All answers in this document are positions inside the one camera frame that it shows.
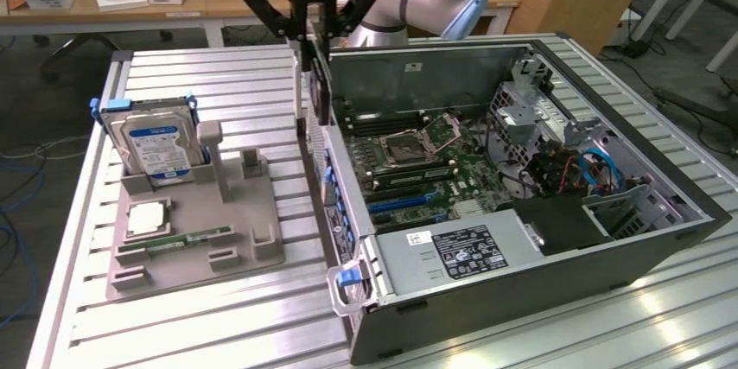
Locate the perforated metal drive cage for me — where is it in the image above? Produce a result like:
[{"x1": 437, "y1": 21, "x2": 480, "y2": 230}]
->
[{"x1": 488, "y1": 55, "x2": 584, "y2": 171}]

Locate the grey handle with blue tab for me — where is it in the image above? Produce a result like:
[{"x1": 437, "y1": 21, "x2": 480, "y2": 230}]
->
[{"x1": 326, "y1": 256, "x2": 378, "y2": 316}]

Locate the white floor box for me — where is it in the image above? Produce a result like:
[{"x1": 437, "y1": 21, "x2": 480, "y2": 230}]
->
[{"x1": 615, "y1": 8, "x2": 647, "y2": 48}]

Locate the white table frame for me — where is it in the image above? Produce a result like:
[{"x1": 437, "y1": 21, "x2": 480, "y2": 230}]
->
[{"x1": 632, "y1": 0, "x2": 738, "y2": 73}]

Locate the thin red wire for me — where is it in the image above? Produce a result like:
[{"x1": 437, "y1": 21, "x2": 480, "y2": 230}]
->
[{"x1": 562, "y1": 156, "x2": 578, "y2": 192}]

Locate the green motherboard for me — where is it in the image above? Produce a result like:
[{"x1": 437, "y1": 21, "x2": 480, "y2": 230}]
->
[{"x1": 340, "y1": 109, "x2": 521, "y2": 232}]

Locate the black expansion slot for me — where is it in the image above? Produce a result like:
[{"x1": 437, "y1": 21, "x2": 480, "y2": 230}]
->
[{"x1": 364, "y1": 185, "x2": 432, "y2": 205}]

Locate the metal socket cover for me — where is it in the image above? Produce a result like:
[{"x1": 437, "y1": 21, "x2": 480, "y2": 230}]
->
[{"x1": 421, "y1": 111, "x2": 464, "y2": 139}]

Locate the CPU socket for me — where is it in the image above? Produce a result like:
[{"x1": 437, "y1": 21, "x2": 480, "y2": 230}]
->
[{"x1": 381, "y1": 130, "x2": 444, "y2": 168}]

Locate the blue floor cable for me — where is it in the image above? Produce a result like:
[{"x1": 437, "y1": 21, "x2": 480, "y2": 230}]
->
[{"x1": 0, "y1": 156, "x2": 47, "y2": 331}]

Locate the hard disk with blue carrier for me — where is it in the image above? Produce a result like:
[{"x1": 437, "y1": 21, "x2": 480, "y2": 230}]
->
[{"x1": 89, "y1": 92, "x2": 203, "y2": 191}]

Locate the wooden desk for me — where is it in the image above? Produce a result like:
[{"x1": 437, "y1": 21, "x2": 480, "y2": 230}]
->
[{"x1": 0, "y1": 0, "x2": 521, "y2": 48}]

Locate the grey power supply with label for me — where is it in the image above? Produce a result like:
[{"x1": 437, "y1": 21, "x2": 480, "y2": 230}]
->
[{"x1": 369, "y1": 207, "x2": 548, "y2": 297}]

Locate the black power adapter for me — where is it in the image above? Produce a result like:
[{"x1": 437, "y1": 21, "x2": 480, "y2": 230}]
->
[{"x1": 620, "y1": 39, "x2": 655, "y2": 60}]

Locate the black RAM slot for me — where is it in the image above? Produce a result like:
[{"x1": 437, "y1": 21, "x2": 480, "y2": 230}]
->
[
  {"x1": 344, "y1": 110, "x2": 421, "y2": 122},
  {"x1": 349, "y1": 119, "x2": 424, "y2": 131},
  {"x1": 352, "y1": 124, "x2": 426, "y2": 136},
  {"x1": 346, "y1": 114, "x2": 422, "y2": 126}
]

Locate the thin black cable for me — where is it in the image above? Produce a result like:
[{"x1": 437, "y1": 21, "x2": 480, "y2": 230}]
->
[{"x1": 486, "y1": 120, "x2": 541, "y2": 197}]

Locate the blue wire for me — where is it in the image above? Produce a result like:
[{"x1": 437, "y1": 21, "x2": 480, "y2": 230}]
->
[{"x1": 578, "y1": 149, "x2": 625, "y2": 194}]

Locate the grey parts rack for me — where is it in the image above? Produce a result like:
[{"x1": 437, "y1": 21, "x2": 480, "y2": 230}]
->
[{"x1": 106, "y1": 120, "x2": 289, "y2": 302}]

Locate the silver CPU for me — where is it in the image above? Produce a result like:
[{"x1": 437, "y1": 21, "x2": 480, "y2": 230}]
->
[{"x1": 125, "y1": 202, "x2": 174, "y2": 239}]

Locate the metal disk bay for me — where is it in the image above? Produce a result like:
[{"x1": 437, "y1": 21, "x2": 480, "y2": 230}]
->
[{"x1": 581, "y1": 182, "x2": 697, "y2": 241}]

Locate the green RAM stick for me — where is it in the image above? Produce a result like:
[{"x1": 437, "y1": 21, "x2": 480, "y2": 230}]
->
[
  {"x1": 141, "y1": 225, "x2": 237, "y2": 252},
  {"x1": 373, "y1": 164, "x2": 458, "y2": 188}
]

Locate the black and grey PC case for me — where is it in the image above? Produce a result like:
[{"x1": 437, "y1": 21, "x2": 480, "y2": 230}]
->
[{"x1": 288, "y1": 37, "x2": 735, "y2": 366}]

